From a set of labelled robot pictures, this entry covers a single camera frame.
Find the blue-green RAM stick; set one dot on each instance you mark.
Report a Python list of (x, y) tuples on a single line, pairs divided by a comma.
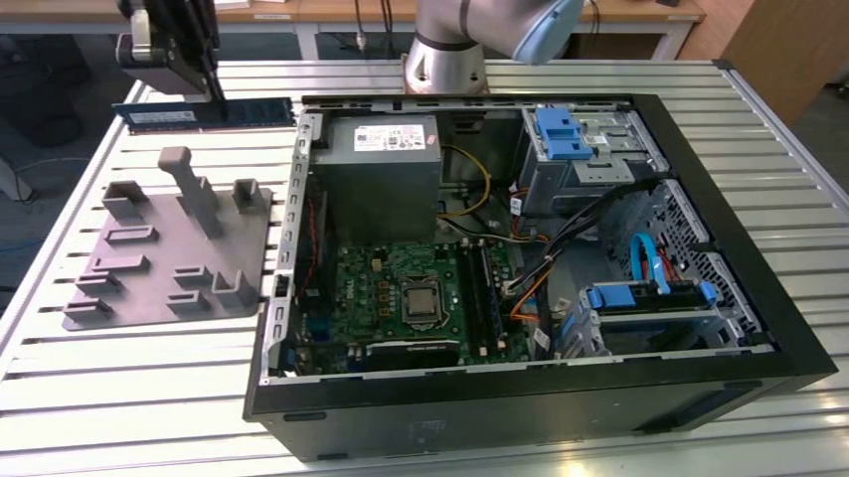
[(494, 298), (259, 111)]

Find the white box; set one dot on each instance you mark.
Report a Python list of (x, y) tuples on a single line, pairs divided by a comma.
[(235, 4)]

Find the black office chair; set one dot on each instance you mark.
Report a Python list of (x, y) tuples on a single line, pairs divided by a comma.
[(40, 99)]

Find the grey power supply unit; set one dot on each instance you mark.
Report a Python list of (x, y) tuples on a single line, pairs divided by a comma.
[(378, 199)]

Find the grey parts rack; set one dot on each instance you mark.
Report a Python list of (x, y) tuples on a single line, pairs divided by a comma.
[(166, 248)]

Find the green motherboard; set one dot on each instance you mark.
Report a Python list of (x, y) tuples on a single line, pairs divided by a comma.
[(361, 278)]

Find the CPU socket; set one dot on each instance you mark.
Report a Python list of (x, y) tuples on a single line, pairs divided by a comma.
[(421, 279)]

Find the blue plastic drive carrier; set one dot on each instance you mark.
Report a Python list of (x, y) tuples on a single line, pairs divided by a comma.
[(564, 144)]

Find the silver CPU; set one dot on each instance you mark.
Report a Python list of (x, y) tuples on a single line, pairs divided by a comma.
[(419, 302)]

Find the black graphics card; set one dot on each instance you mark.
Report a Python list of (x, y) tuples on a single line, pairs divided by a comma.
[(411, 355)]

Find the blue disk carrier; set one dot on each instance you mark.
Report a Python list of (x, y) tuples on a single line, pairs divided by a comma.
[(613, 298)]

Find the brown wooden cabinet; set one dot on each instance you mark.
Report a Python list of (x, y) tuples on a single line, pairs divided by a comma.
[(783, 49)]

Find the grey metal disk bay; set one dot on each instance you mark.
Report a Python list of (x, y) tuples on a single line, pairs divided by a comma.
[(664, 318)]

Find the black PC case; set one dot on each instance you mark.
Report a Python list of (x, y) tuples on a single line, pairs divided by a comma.
[(530, 412)]

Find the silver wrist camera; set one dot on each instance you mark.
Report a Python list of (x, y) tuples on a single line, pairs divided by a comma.
[(159, 74)]

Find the wooden desk white frame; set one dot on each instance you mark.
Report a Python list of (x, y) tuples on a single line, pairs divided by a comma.
[(637, 12)]

